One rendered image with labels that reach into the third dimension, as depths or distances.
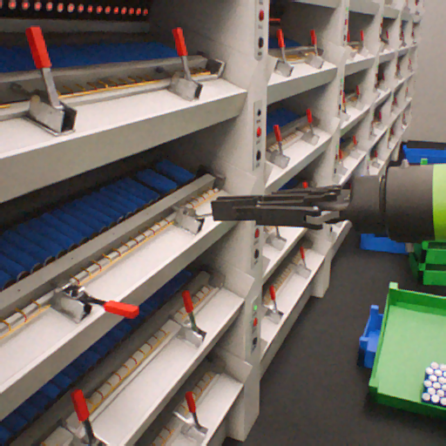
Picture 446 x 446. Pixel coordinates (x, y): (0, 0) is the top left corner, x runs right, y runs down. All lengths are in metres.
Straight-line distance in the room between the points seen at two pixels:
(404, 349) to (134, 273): 0.91
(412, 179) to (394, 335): 0.84
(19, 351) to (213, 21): 0.61
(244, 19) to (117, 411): 0.62
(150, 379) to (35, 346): 0.29
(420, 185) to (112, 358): 0.46
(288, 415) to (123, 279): 0.73
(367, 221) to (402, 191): 0.06
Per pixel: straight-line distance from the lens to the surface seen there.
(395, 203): 0.64
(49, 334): 0.56
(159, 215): 0.76
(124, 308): 0.54
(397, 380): 1.38
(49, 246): 0.64
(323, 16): 1.57
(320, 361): 1.46
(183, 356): 0.84
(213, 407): 1.05
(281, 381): 1.38
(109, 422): 0.73
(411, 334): 1.45
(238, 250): 0.97
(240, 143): 0.91
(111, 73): 0.66
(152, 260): 0.69
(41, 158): 0.49
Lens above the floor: 0.83
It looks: 20 degrees down
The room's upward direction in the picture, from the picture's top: straight up
